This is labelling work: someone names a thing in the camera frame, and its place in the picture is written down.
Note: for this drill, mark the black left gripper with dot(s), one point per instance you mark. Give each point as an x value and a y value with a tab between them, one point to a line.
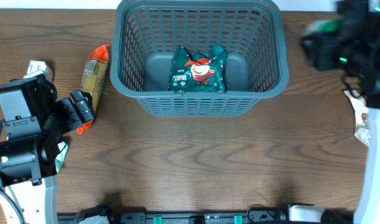
73	112

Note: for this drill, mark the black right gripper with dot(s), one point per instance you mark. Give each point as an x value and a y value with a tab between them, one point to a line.
316	45

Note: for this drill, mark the green lid glass jar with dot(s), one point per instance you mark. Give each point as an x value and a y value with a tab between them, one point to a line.
325	25

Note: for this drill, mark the orange spaghetti pasta pack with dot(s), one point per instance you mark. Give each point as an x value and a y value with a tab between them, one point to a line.
94	73

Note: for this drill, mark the white tissue multipack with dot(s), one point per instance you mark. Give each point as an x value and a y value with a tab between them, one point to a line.
37	68

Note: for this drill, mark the beige PanTree snack bag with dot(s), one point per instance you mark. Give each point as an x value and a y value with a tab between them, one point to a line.
361	116

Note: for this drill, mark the green Nescafe coffee bag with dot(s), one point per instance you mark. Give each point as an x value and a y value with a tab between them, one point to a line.
198	72

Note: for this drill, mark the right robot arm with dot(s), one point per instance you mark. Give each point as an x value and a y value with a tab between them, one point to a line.
351	43

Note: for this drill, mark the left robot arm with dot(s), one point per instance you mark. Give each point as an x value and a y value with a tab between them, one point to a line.
33	125

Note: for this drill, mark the light green small packet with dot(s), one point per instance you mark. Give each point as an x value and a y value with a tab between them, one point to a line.
60	158

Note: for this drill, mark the grey plastic basket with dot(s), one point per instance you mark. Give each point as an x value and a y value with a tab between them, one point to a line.
147	34

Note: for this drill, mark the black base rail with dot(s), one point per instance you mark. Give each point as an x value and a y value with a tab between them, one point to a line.
291	213

